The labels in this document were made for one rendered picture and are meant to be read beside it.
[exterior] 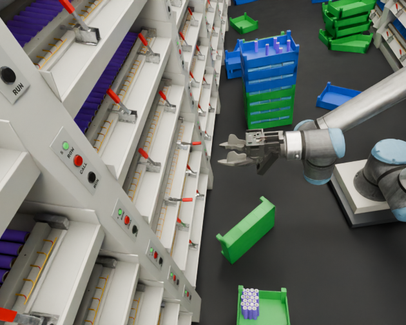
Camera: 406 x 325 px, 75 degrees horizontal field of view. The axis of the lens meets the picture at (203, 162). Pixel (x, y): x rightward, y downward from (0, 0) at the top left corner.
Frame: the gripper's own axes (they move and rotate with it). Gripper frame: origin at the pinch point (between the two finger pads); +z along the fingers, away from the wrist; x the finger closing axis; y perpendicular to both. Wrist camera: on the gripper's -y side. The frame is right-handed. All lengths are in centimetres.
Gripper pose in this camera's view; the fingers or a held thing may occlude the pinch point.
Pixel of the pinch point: (222, 154)
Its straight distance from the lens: 89.9
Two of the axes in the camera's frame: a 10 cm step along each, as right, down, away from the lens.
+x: -1.0, 7.7, -6.3
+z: -9.7, 0.6, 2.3
